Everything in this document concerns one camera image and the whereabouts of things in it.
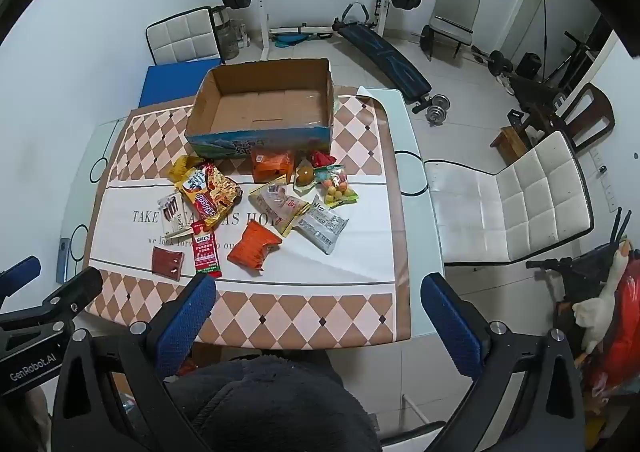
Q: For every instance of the clear water jug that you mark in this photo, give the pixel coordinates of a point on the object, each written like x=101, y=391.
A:
x=227, y=39

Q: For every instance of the dark red flat packet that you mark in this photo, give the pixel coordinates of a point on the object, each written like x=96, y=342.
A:
x=167, y=262

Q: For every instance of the black scooter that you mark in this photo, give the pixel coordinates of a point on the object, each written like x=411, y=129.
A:
x=580, y=267

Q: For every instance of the colourful candy bag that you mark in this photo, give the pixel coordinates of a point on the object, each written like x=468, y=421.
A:
x=337, y=189

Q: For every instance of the small red snack packet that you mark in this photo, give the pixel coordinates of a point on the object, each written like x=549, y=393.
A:
x=322, y=159

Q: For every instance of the white padded chair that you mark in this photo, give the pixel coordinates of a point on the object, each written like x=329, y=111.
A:
x=182, y=37
x=500, y=202

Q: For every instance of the long red sachet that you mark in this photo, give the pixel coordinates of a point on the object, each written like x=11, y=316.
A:
x=206, y=254

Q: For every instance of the black dumbbell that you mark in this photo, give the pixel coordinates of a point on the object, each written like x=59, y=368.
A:
x=500, y=63

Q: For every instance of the red yellow noodle packet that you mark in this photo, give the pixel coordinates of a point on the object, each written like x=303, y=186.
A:
x=212, y=189

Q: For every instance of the black sit-up bench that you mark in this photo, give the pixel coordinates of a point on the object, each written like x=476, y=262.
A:
x=390, y=62

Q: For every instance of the black exercise machine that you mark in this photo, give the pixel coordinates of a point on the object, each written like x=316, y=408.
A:
x=537, y=92

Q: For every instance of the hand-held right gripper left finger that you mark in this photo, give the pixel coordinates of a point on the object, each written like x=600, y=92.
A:
x=185, y=327

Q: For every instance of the chrome dumbbell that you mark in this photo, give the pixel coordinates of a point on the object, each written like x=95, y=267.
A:
x=437, y=107

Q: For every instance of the grey white snack packet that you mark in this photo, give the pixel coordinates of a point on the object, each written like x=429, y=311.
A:
x=322, y=227

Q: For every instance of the white goose plush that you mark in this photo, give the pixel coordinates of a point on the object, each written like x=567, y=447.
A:
x=600, y=307

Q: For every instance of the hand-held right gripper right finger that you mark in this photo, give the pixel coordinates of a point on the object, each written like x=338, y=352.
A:
x=452, y=327

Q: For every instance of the blue pad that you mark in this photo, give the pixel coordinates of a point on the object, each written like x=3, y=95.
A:
x=165, y=82

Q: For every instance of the white barbell rack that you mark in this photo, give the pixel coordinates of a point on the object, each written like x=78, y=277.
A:
x=261, y=32

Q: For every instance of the yellow snack packet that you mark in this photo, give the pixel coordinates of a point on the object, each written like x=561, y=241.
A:
x=182, y=167

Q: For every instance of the beige snack packet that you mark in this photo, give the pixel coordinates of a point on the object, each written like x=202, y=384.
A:
x=280, y=204

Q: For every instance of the brown wooden chair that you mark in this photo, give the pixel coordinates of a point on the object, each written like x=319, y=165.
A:
x=597, y=117

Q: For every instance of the cardboard box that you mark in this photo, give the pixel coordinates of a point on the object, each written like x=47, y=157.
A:
x=260, y=107

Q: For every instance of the braised egg packet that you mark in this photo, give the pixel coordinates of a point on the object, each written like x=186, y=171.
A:
x=304, y=176

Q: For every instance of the white brown biscuit packet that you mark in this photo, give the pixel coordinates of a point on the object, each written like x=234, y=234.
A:
x=172, y=217

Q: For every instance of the small wooden stool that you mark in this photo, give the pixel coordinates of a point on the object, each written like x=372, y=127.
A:
x=510, y=142

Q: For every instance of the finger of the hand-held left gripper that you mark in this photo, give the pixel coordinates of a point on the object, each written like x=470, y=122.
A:
x=22, y=270
x=70, y=293

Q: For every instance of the red bag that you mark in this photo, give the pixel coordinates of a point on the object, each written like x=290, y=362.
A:
x=625, y=332

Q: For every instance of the grey folding chair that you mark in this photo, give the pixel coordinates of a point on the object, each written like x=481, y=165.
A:
x=455, y=7

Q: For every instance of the orange snack packet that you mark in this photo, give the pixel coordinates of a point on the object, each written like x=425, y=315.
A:
x=252, y=247
x=272, y=167

